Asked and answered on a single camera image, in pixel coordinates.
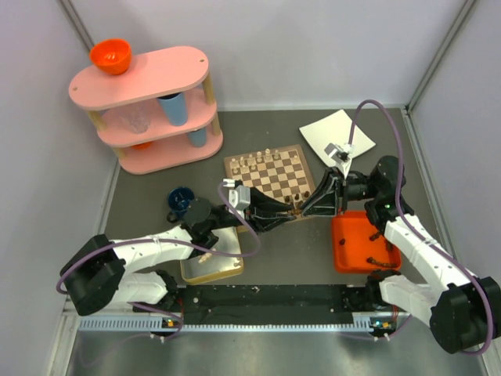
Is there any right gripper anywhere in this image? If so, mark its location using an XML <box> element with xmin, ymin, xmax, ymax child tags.
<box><xmin>300</xmin><ymin>167</ymin><xmax>380</xmax><ymax>216</ymax></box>

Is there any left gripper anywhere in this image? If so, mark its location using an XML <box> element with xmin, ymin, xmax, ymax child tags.
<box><xmin>207</xmin><ymin>188</ymin><xmax>295</xmax><ymax>236</ymax></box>

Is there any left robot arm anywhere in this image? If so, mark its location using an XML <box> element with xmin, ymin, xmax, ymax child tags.
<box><xmin>56</xmin><ymin>179</ymin><xmax>296</xmax><ymax>316</ymax></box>

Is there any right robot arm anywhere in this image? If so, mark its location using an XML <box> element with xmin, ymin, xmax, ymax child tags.
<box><xmin>301</xmin><ymin>155</ymin><xmax>500</xmax><ymax>355</ymax></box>

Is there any wooden chess board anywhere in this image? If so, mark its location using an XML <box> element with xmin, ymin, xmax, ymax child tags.
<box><xmin>224</xmin><ymin>145</ymin><xmax>316</xmax><ymax>221</ymax></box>

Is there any orange plastic tray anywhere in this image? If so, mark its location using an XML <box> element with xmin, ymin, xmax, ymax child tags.
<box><xmin>330</xmin><ymin>211</ymin><xmax>402</xmax><ymax>273</ymax></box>

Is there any white square plate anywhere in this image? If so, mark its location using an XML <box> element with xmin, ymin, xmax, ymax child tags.
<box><xmin>299</xmin><ymin>110</ymin><xmax>376</xmax><ymax>167</ymax></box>

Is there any light piece lying in tin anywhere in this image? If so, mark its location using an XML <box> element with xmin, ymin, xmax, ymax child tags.
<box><xmin>198</xmin><ymin>253</ymin><xmax>212</xmax><ymax>263</ymax></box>

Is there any square metal tin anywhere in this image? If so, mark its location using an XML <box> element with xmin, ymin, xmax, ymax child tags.
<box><xmin>180</xmin><ymin>228</ymin><xmax>244</xmax><ymax>285</ymax></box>

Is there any small blue cup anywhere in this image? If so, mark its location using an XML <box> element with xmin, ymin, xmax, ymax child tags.
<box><xmin>188</xmin><ymin>128</ymin><xmax>207</xmax><ymax>148</ymax></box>

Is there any orange bowl under shelf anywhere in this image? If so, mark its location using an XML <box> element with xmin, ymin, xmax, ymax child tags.
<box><xmin>132</xmin><ymin>142</ymin><xmax>153</xmax><ymax>150</ymax></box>

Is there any tall blue cup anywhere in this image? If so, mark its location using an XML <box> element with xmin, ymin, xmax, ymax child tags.
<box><xmin>157</xmin><ymin>92</ymin><xmax>188</xmax><ymax>126</ymax></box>

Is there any pink three-tier shelf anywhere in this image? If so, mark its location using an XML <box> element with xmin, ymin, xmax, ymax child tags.
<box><xmin>69</xmin><ymin>46</ymin><xmax>223</xmax><ymax>175</ymax></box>

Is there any clear drinking glass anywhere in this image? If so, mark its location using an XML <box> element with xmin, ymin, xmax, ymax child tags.
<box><xmin>117</xmin><ymin>102</ymin><xmax>150</xmax><ymax>134</ymax></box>

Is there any orange bowl on shelf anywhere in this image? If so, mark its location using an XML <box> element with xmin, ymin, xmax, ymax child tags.
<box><xmin>89</xmin><ymin>38</ymin><xmax>132</xmax><ymax>75</ymax></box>

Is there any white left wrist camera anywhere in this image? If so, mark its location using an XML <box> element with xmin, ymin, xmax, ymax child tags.
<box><xmin>223</xmin><ymin>179</ymin><xmax>251</xmax><ymax>215</ymax></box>

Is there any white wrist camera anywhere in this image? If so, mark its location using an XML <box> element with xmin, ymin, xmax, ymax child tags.
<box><xmin>324</xmin><ymin>143</ymin><xmax>352</xmax><ymax>177</ymax></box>
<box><xmin>223</xmin><ymin>179</ymin><xmax>251</xmax><ymax>215</ymax></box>

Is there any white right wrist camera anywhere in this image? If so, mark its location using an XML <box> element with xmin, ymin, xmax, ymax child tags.
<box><xmin>324</xmin><ymin>143</ymin><xmax>352</xmax><ymax>177</ymax></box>

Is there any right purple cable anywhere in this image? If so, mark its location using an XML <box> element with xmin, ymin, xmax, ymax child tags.
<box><xmin>348</xmin><ymin>99</ymin><xmax>495</xmax><ymax>356</ymax></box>

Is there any purple cable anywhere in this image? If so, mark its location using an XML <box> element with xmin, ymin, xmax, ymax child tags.
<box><xmin>56</xmin><ymin>180</ymin><xmax>262</xmax><ymax>342</ymax></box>
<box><xmin>348</xmin><ymin>99</ymin><xmax>495</xmax><ymax>356</ymax></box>

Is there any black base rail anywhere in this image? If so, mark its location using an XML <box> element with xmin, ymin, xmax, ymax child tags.
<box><xmin>153</xmin><ymin>284</ymin><xmax>398</xmax><ymax>327</ymax></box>

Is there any white cable duct strip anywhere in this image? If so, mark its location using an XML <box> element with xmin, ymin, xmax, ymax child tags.
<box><xmin>78</xmin><ymin>314</ymin><xmax>396</xmax><ymax>333</ymax></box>

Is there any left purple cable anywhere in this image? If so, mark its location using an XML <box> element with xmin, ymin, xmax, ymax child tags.
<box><xmin>56</xmin><ymin>180</ymin><xmax>262</xmax><ymax>342</ymax></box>

